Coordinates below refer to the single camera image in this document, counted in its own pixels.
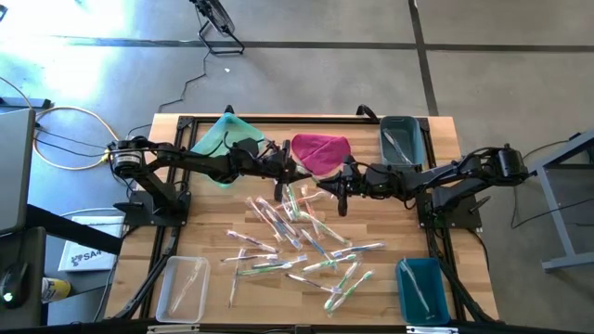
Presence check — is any black desk beam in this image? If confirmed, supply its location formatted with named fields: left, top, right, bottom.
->
left=25, top=203, right=125, bottom=256

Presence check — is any grey-blue plastic bin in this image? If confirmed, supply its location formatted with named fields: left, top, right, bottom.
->
left=379, top=115, right=426, bottom=172

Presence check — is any black floor fan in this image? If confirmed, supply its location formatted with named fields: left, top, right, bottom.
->
left=188, top=0, right=246, bottom=56

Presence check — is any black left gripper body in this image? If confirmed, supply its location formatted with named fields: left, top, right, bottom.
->
left=229, top=136, right=293, bottom=201

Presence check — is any black computer mouse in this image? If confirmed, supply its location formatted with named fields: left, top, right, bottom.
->
left=0, top=262, right=28, bottom=308

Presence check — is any black desk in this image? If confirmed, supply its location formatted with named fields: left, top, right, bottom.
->
left=0, top=225, right=47, bottom=328

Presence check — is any silver metal bracket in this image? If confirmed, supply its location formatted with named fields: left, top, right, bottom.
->
left=147, top=324, right=200, bottom=334
left=406, top=326, right=460, bottom=334

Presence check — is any white printed box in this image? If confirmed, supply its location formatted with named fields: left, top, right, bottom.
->
left=58, top=215, right=125, bottom=274

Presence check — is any grey metal table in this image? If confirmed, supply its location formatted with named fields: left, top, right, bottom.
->
left=512, top=131, right=594, bottom=274

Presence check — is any black front rail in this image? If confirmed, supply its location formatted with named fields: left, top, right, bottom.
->
left=0, top=318, right=594, bottom=334

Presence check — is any blue toothbrush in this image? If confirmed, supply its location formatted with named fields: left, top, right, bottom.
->
left=399, top=258, right=433, bottom=319
left=300, top=227, right=333, bottom=261
left=263, top=208, right=303, bottom=251
left=330, top=241, right=386, bottom=259
left=278, top=194, right=296, bottom=222
left=252, top=254, right=309, bottom=270

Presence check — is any clear plastic bin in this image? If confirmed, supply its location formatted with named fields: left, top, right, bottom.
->
left=155, top=255, right=213, bottom=325

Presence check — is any magenta cloth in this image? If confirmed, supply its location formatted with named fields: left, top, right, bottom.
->
left=291, top=133, right=352, bottom=176

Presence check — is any green toothbrush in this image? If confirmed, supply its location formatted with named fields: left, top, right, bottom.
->
left=301, top=253, right=358, bottom=273
left=299, top=211, right=350, bottom=246
left=236, top=263, right=294, bottom=276
left=323, top=261, right=362, bottom=311
left=329, top=270, right=375, bottom=313
left=282, top=183, right=301, bottom=222

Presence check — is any black power cable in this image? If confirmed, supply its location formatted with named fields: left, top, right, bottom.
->
left=156, top=48, right=209, bottom=114

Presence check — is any light turquoise plastic bin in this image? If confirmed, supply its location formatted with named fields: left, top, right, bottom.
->
left=189, top=112, right=265, bottom=189

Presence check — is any teal blue plastic bin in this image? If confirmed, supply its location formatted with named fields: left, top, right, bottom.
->
left=395, top=257, right=451, bottom=326

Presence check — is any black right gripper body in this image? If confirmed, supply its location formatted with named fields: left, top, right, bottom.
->
left=337, top=155, right=372, bottom=218

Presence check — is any black cable bundle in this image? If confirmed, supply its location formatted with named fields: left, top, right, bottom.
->
left=113, top=229, right=185, bottom=321
left=426, top=229, right=500, bottom=324

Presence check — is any yellow can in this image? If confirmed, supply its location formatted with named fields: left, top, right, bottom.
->
left=40, top=276, right=72, bottom=304

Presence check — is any yellow cable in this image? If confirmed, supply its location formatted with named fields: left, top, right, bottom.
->
left=32, top=105, right=123, bottom=172

